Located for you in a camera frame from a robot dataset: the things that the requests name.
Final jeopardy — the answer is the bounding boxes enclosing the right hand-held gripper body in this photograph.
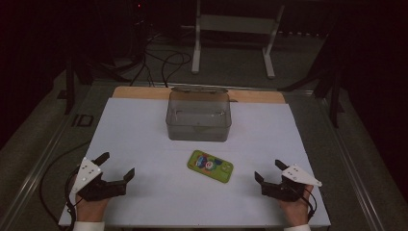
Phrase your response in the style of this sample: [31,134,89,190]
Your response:
[261,163,323,202]

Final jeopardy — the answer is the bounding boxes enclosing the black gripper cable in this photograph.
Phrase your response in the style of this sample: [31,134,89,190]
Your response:
[300,188,318,223]
[64,169,81,231]

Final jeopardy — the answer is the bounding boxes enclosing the clear plastic box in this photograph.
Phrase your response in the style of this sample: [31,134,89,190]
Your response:
[166,85,233,142]

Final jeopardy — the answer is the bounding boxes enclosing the white metal stand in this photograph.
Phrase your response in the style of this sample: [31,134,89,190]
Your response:
[191,0,286,80]

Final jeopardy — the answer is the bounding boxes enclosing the black cable on floor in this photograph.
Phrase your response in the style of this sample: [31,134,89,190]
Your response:
[38,140,91,225]

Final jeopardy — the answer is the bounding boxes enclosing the tangle of black floor cables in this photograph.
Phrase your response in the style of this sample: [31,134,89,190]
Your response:
[128,32,192,89]

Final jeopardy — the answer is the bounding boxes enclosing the person's left hand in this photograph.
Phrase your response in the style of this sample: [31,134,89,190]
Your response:
[74,192,110,223]

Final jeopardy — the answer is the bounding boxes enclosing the person's right hand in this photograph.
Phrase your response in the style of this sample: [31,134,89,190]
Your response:
[278,186,314,228]

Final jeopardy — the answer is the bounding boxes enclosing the green toy phone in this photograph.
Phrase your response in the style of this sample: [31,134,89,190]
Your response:
[187,149,234,184]

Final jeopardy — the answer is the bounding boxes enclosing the white table sheet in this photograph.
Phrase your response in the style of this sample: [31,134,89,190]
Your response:
[59,97,332,229]

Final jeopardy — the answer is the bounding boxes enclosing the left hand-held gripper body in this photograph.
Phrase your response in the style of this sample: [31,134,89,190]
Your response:
[70,157,127,202]

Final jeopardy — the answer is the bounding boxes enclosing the black rectangular floor frame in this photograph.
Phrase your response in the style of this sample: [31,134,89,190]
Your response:
[71,114,95,128]

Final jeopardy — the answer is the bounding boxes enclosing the black tripod stand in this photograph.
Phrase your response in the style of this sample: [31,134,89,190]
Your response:
[278,32,345,129]

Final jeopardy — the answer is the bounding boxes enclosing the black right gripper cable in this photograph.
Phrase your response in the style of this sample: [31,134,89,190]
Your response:
[300,188,318,223]

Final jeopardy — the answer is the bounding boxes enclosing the black stand leg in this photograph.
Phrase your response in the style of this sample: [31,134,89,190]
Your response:
[64,57,77,116]

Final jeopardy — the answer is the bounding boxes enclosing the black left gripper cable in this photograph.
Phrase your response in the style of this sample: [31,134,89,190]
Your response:
[64,169,81,231]

